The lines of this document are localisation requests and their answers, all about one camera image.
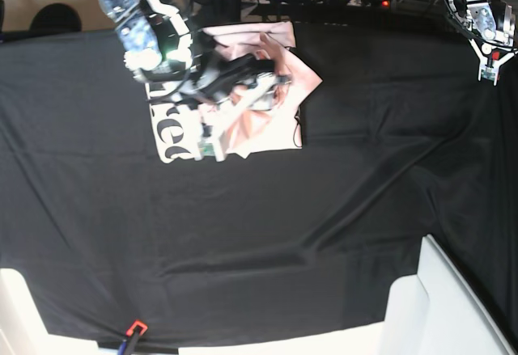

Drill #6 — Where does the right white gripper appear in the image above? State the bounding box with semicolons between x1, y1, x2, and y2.
177;53;291;161

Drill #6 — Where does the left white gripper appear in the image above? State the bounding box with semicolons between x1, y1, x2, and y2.
469;35;517;86

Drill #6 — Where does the pink T-shirt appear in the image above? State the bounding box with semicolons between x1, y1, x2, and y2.
146;22;322;164

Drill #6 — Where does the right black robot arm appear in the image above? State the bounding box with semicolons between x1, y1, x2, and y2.
98;0;290;163

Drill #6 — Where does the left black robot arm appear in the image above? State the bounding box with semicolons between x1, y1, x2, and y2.
443;0;517;85

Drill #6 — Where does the black table cloth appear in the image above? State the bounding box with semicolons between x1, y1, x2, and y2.
1;23;517;349

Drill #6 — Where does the red black clamp bottom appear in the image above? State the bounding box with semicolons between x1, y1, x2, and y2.
117;319;148;355

